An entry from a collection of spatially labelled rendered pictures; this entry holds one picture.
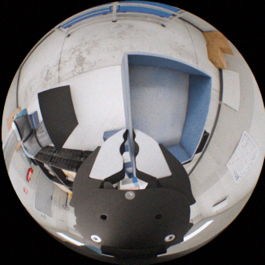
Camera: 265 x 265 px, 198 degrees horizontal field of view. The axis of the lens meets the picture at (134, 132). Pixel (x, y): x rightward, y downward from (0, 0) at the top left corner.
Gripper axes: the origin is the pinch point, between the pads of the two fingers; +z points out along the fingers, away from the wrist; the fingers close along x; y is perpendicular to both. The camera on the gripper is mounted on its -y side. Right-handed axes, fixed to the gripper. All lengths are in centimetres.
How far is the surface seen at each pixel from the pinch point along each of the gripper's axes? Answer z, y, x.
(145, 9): 70, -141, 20
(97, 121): 39.4, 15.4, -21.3
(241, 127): 42, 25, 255
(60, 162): 18, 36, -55
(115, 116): 40.8, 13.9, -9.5
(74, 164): 20, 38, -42
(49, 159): 16, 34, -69
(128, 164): 39, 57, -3
